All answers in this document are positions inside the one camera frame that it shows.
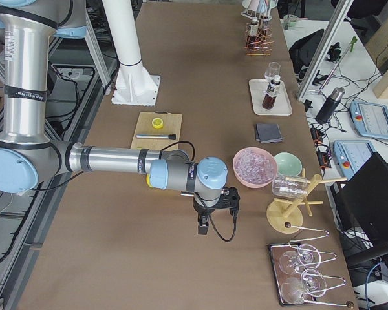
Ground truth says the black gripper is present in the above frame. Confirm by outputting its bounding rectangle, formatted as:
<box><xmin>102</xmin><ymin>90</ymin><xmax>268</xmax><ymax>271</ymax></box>
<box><xmin>193</xmin><ymin>187</ymin><xmax>240</xmax><ymax>234</ymax></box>

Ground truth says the tea bottle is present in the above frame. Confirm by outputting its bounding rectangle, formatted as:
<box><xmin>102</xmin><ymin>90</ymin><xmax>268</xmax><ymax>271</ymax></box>
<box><xmin>246</xmin><ymin>17</ymin><xmax>259</xmax><ymax>50</ymax></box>
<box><xmin>262</xmin><ymin>75</ymin><xmax>281</xmax><ymax>110</ymax></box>
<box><xmin>259</xmin><ymin>15</ymin><xmax>271</xmax><ymax>39</ymax></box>

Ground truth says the copper wire bottle basket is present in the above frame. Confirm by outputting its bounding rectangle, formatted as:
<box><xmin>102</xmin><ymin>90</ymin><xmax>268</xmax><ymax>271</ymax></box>
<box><xmin>244</xmin><ymin>15</ymin><xmax>274</xmax><ymax>56</ymax></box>

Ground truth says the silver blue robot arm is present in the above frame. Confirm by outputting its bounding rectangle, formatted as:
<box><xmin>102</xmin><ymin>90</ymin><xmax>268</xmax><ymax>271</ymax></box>
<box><xmin>0</xmin><ymin>1</ymin><xmax>240</xmax><ymax>234</ymax></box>

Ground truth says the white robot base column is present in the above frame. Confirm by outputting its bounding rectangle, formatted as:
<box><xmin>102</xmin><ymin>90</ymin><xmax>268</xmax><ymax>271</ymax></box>
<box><xmin>103</xmin><ymin>0</ymin><xmax>160</xmax><ymax>107</ymax></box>

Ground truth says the pink bowl with ice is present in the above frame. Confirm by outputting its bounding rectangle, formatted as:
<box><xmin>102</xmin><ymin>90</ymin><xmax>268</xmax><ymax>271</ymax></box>
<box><xmin>233</xmin><ymin>147</ymin><xmax>278</xmax><ymax>189</ymax></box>

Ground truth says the wooden stand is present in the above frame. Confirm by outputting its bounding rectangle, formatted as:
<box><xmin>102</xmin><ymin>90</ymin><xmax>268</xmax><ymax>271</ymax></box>
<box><xmin>266</xmin><ymin>174</ymin><xmax>347</xmax><ymax>234</ymax></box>

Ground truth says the glass jar on stand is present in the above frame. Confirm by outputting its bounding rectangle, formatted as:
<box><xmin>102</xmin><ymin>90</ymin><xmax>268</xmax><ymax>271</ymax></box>
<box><xmin>272</xmin><ymin>174</ymin><xmax>310</xmax><ymax>198</ymax></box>

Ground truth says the steel muddler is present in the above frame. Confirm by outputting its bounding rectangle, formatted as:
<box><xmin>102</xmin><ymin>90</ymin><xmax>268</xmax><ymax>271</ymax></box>
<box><xmin>135</xmin><ymin>134</ymin><xmax>177</xmax><ymax>141</ymax></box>

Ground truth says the green bowl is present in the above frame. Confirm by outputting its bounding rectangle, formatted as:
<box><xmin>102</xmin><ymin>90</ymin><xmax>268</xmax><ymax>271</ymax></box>
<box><xmin>274</xmin><ymin>152</ymin><xmax>303</xmax><ymax>176</ymax></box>

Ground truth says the upper hanging wine glass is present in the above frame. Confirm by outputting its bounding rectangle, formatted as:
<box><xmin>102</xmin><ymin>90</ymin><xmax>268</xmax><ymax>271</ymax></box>
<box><xmin>279</xmin><ymin>244</ymin><xmax>321</xmax><ymax>274</ymax></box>

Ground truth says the hanging wine glass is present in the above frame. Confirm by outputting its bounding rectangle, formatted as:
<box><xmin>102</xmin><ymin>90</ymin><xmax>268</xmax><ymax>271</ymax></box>
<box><xmin>280</xmin><ymin>269</ymin><xmax>327</xmax><ymax>304</ymax></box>
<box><xmin>279</xmin><ymin>244</ymin><xmax>321</xmax><ymax>274</ymax></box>

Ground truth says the wooden cutting board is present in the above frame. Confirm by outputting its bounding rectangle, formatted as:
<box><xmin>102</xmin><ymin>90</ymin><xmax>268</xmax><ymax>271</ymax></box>
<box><xmin>131</xmin><ymin>112</ymin><xmax>182</xmax><ymax>150</ymax></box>

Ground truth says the grey folded cloth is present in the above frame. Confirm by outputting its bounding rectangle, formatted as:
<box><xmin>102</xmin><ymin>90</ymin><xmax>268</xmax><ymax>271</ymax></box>
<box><xmin>255</xmin><ymin>123</ymin><xmax>284</xmax><ymax>143</ymax></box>

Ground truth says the half lemon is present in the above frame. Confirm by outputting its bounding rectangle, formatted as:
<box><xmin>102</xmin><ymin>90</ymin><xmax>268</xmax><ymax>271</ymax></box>
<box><xmin>151</xmin><ymin>118</ymin><xmax>164</xmax><ymax>129</ymax></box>

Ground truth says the lower hanging wine glass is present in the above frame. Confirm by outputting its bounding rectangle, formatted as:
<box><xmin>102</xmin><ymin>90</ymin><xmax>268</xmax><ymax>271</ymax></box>
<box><xmin>280</xmin><ymin>269</ymin><xmax>327</xmax><ymax>304</ymax></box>

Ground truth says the cream serving tray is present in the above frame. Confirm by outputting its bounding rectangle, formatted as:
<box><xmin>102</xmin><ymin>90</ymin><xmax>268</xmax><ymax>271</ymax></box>
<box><xmin>248</xmin><ymin>79</ymin><xmax>292</xmax><ymax>116</ymax></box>

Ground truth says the blue teach pendant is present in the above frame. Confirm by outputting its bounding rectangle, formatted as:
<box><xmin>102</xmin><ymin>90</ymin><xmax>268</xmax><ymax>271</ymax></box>
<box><xmin>350</xmin><ymin>101</ymin><xmax>388</xmax><ymax>140</ymax></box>
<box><xmin>332</xmin><ymin>140</ymin><xmax>376</xmax><ymax>180</ymax></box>

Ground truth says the black monitor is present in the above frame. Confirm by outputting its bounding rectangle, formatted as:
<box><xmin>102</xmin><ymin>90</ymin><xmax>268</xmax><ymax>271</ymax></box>
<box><xmin>330</xmin><ymin>152</ymin><xmax>388</xmax><ymax>241</ymax></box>

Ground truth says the clear wine glass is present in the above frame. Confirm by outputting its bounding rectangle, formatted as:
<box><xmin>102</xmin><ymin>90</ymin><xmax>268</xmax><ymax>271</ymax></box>
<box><xmin>264</xmin><ymin>62</ymin><xmax>281</xmax><ymax>85</ymax></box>

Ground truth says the black thermos bottle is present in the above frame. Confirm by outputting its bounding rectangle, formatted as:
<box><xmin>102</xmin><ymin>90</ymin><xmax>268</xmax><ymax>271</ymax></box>
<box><xmin>315</xmin><ymin>87</ymin><xmax>345</xmax><ymax>124</ymax></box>

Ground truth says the wire wine glass rack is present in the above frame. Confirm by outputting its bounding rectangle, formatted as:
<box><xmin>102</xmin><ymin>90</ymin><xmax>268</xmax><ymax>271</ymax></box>
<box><xmin>268</xmin><ymin>222</ymin><xmax>354</xmax><ymax>309</ymax></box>

